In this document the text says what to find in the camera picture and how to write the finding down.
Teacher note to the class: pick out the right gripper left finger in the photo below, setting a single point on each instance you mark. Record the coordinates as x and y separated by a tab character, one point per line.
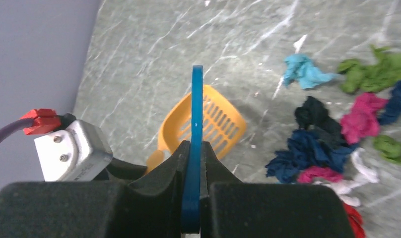
149	207

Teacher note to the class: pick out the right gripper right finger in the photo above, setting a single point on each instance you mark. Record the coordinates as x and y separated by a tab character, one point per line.
230	208

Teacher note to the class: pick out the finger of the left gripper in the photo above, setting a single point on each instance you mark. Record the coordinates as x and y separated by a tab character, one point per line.
120	169

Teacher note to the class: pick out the blue hand brush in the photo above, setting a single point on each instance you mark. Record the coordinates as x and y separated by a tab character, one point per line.
190	213

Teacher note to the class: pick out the orange slotted scoop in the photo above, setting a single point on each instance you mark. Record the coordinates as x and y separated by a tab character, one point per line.
223	126

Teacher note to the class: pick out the pink scrap near front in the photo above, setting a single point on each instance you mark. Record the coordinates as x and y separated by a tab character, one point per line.
326	173

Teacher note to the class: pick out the dark blue front scrap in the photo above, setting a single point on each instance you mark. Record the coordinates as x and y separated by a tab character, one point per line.
304	150

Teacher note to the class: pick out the black paper scrap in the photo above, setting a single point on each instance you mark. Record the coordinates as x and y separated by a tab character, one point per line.
314	116

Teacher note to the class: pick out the red paper scrap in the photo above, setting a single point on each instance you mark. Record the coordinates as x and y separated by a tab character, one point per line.
356	221

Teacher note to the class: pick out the white paper scrap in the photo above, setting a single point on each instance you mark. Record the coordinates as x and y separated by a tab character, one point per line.
364	176

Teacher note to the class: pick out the teal paper scrap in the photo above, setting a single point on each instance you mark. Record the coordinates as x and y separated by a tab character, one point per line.
300	68

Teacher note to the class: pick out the pink paper scrap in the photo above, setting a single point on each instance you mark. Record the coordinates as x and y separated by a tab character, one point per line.
362	120

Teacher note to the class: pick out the large green paper scrap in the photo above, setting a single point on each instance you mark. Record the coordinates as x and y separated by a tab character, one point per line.
371	78

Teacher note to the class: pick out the navy paper scrap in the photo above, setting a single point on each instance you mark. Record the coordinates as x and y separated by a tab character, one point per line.
393	107

